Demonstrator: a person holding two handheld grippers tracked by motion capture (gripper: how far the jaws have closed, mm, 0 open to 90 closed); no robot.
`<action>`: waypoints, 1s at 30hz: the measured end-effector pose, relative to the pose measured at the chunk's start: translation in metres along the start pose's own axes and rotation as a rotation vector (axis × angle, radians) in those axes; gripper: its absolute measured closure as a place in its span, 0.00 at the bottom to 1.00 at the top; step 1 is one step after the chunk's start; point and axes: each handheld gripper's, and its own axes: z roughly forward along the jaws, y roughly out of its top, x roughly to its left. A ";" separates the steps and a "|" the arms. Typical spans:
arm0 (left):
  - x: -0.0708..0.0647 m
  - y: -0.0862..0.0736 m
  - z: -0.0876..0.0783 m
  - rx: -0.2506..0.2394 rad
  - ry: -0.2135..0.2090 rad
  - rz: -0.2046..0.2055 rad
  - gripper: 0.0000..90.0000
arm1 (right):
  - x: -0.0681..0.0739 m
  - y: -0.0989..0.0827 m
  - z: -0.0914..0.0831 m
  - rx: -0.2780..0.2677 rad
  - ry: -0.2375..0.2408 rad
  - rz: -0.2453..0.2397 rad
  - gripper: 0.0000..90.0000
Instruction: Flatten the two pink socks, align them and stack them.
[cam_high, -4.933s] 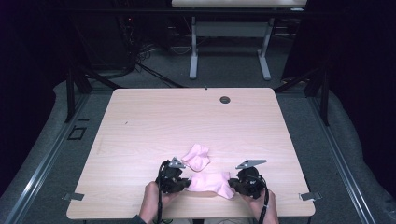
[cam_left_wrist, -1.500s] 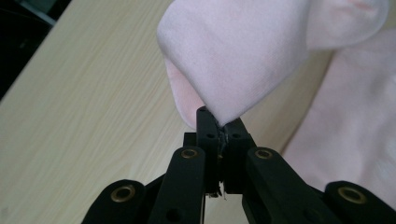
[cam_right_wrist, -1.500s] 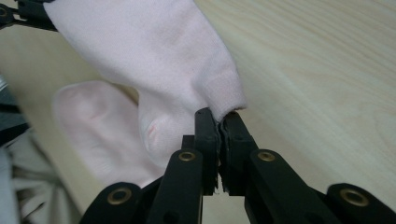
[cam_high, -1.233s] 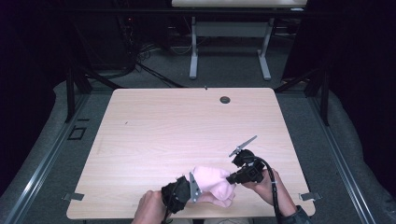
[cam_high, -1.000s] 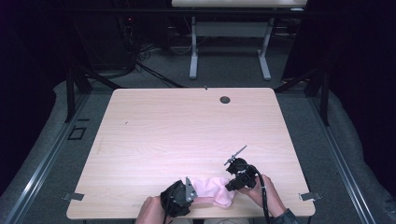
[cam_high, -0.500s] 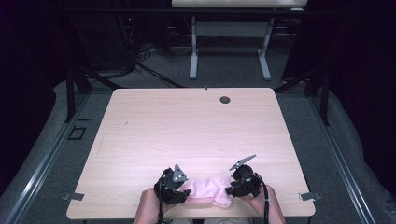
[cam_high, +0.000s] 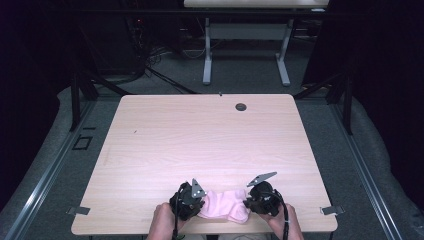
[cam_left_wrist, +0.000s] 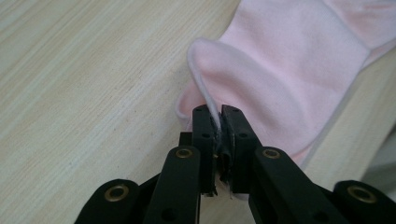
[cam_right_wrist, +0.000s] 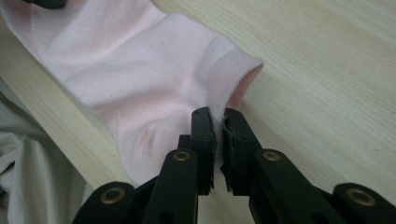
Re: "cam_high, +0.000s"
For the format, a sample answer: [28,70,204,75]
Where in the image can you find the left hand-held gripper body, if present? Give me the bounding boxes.
[168,177,207,222]

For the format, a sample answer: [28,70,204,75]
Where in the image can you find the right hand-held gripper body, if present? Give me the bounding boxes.
[246,171,285,217]

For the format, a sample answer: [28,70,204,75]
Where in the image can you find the pink cloth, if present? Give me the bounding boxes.
[196,188,251,225]

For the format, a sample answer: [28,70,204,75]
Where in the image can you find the person's left hand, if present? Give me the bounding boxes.
[146,202,187,240]

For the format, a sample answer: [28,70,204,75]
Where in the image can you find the person's right hand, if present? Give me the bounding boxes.
[262,203,305,240]

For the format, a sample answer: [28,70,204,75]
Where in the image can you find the person's light clothing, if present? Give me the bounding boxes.
[179,233,273,240]

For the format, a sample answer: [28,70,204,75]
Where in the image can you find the white desk with metal legs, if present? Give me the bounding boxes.
[182,0,331,87]

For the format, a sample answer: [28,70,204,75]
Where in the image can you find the dark equipment rack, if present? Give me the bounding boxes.
[78,0,149,76]

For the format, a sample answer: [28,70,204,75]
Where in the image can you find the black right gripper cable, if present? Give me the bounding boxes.
[266,190,290,240]

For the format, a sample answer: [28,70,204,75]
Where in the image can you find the grey metal bracket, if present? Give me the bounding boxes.
[65,206,91,216]
[320,205,346,216]

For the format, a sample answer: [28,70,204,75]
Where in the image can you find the aluminium floor rail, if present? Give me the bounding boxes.
[2,99,98,240]
[328,101,406,240]

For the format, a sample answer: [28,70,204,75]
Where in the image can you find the black floor cable bundle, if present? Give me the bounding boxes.
[109,46,199,95]

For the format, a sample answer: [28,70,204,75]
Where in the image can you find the black metal frame post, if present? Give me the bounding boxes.
[69,68,134,133]
[293,69,355,136]

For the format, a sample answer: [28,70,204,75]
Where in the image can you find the black horizontal frame bar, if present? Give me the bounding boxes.
[59,8,338,18]

